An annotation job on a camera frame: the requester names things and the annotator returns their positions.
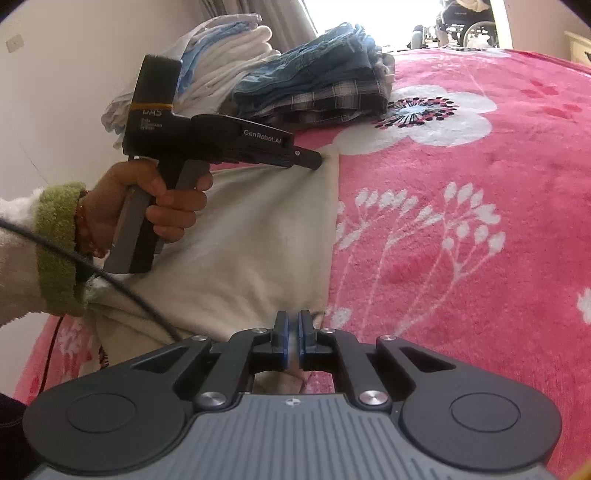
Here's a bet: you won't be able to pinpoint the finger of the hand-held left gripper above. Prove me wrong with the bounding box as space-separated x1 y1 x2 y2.
210 146 323 171

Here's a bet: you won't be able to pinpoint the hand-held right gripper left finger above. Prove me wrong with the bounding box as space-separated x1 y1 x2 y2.
130 310 293 412

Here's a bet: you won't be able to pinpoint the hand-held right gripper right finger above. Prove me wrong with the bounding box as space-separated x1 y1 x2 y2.
298 309 459 411

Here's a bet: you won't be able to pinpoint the beige pants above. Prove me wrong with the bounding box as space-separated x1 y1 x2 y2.
85 148 342 398

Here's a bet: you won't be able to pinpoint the stack of white clothes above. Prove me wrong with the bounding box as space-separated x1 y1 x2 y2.
100 13 283 148

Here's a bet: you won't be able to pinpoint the person's left hand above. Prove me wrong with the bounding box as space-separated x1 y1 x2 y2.
78 159 214 259

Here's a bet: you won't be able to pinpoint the folded denim jeans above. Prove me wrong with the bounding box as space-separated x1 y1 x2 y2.
232 23 384 109

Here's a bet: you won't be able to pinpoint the grey brown curtain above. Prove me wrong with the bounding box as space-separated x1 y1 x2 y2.
295 0 320 44

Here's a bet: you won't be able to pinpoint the pink floral blanket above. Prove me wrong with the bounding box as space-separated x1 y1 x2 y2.
14 46 591 480

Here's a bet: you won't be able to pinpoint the wheelchair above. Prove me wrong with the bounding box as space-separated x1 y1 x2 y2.
409 0 499 49

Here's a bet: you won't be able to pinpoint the person's black clothing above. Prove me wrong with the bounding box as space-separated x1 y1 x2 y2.
0 392 31 480

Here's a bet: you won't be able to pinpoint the cream bedside cabinet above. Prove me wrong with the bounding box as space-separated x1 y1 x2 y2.
564 30 591 70

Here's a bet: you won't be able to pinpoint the black cable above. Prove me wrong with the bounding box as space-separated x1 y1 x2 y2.
0 217 188 343

